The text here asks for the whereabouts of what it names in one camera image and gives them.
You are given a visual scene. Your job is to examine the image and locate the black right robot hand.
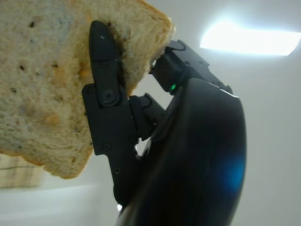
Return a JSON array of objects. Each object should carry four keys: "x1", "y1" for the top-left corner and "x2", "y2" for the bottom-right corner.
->
[{"x1": 81, "y1": 20, "x2": 246, "y2": 226}]

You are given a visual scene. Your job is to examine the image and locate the slice of brown bread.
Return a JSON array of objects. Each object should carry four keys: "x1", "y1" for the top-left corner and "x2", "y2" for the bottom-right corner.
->
[{"x1": 0, "y1": 0, "x2": 176, "y2": 180}]

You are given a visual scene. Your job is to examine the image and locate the ceiling light panel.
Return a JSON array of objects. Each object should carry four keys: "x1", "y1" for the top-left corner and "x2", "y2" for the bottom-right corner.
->
[{"x1": 199, "y1": 19, "x2": 301, "y2": 57}]

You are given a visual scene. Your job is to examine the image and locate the stacked wooden crates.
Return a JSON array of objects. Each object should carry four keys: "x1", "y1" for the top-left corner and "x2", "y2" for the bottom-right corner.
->
[{"x1": 0, "y1": 152, "x2": 44, "y2": 189}]

